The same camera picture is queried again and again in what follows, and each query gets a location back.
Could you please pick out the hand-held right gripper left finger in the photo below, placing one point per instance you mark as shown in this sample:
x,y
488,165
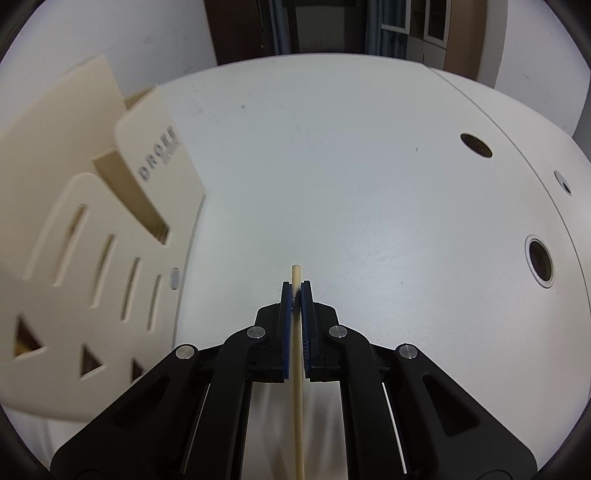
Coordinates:
x,y
287,323

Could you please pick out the light bamboo chopstick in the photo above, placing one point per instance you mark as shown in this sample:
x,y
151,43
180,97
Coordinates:
x,y
298,277

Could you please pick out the brown glass-door cabinet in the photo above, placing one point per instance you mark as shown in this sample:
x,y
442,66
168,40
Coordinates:
x,y
488,64

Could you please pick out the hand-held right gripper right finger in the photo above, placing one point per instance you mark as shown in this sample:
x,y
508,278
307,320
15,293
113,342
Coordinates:
x,y
308,327

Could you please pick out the blue curtain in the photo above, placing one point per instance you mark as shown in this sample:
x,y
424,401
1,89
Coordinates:
x,y
281,23
388,27

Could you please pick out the dark brown wooden door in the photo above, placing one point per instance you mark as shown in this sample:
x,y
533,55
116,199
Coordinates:
x,y
235,32

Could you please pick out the cream plastic utensil holder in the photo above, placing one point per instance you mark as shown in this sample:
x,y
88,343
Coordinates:
x,y
41,221

